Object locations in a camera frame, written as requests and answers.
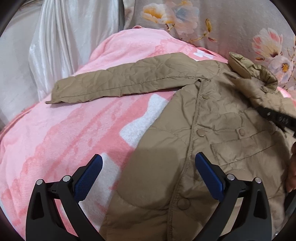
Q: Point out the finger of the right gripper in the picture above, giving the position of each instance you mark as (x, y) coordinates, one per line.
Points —
(279, 119)

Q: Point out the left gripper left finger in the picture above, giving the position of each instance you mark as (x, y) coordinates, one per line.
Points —
(43, 219)

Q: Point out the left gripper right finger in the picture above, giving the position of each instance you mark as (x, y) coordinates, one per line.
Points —
(253, 222)

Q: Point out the khaki quilted jacket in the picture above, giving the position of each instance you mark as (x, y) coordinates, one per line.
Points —
(160, 195)

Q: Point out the person's right hand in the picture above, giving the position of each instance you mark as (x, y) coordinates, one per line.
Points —
(290, 183)

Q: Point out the grey floral bed sheet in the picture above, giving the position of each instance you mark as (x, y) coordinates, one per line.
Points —
(255, 29)

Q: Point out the white satin curtain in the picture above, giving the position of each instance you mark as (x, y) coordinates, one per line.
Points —
(66, 34)

